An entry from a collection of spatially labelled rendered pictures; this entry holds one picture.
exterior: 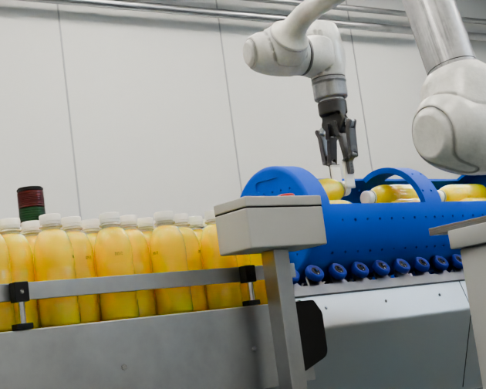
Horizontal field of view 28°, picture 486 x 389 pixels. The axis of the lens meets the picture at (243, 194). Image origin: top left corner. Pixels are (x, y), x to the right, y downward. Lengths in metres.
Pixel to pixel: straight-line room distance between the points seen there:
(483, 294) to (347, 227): 0.42
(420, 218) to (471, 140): 0.68
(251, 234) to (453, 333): 0.87
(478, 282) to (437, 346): 0.51
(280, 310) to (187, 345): 0.20
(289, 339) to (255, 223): 0.24
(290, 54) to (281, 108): 4.24
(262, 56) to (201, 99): 3.92
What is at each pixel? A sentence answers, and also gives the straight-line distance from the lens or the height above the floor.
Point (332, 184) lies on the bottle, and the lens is 2.42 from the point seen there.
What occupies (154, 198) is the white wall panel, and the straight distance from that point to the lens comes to 5.97.
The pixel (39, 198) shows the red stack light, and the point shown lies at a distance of 2.35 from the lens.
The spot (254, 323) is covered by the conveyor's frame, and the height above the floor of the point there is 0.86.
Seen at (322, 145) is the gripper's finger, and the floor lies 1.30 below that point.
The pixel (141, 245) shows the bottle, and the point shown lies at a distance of 1.88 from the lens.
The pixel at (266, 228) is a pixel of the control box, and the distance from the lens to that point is 1.84.
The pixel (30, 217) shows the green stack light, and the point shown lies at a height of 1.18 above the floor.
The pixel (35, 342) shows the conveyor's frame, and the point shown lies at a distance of 1.67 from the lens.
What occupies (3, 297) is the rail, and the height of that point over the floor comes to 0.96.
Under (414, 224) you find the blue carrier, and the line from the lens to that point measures 2.46.
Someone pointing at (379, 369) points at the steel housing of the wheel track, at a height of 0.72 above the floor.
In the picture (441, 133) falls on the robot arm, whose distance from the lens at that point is 1.83.
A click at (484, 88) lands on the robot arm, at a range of 1.89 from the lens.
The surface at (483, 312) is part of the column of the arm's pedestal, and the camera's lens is 2.01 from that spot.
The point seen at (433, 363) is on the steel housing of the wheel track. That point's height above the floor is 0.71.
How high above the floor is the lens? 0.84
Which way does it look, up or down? 8 degrees up
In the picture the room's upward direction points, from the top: 8 degrees counter-clockwise
